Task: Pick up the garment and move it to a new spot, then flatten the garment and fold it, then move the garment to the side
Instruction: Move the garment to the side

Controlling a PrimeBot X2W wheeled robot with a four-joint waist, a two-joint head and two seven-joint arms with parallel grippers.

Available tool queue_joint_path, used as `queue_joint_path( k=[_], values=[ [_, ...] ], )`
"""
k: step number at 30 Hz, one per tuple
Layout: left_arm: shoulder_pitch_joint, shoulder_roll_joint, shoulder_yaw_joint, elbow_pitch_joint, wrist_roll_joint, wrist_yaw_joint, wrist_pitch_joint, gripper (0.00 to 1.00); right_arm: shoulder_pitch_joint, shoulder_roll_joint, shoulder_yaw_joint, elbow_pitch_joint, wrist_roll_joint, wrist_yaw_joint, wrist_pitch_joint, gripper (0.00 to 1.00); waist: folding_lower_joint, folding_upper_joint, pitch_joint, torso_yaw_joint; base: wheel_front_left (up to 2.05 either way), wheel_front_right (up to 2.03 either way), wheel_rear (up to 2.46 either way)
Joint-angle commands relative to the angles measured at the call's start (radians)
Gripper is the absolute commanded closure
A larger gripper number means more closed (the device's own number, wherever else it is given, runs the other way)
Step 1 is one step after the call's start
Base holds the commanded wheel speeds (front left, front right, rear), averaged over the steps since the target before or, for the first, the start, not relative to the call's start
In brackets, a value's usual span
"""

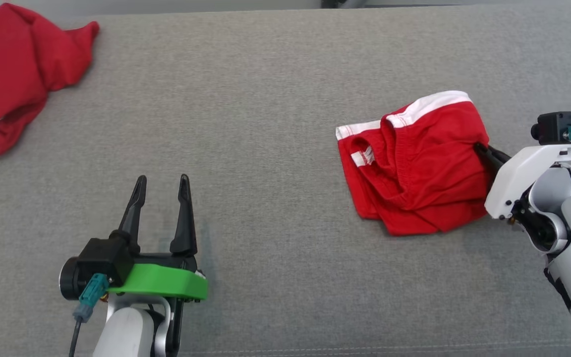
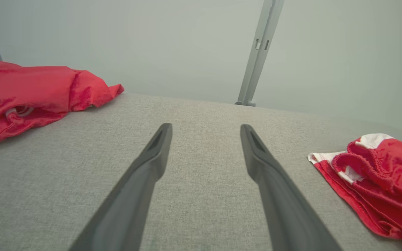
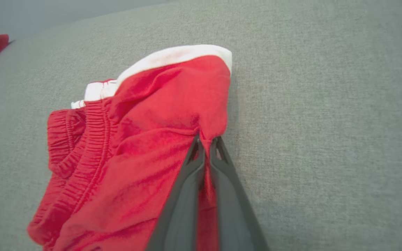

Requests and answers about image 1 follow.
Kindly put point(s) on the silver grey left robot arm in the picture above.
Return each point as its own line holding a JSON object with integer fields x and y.
{"x": 127, "y": 332}

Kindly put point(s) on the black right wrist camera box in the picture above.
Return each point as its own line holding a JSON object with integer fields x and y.
{"x": 553, "y": 128}

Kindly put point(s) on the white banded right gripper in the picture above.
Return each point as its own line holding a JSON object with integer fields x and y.
{"x": 513, "y": 173}

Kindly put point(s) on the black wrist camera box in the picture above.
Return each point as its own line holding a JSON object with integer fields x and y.
{"x": 553, "y": 128}
{"x": 104, "y": 260}

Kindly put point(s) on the grey fabric sofa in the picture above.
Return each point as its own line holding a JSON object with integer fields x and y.
{"x": 265, "y": 124}

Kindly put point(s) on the red shorts with white trim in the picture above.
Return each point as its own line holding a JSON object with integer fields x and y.
{"x": 424, "y": 163}

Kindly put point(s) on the red t-shirt with white sleeves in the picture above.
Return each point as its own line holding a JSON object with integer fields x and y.
{"x": 8, "y": 69}

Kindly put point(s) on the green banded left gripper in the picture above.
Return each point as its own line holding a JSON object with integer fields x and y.
{"x": 166, "y": 280}

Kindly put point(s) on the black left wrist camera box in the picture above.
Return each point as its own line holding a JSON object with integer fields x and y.
{"x": 104, "y": 260}

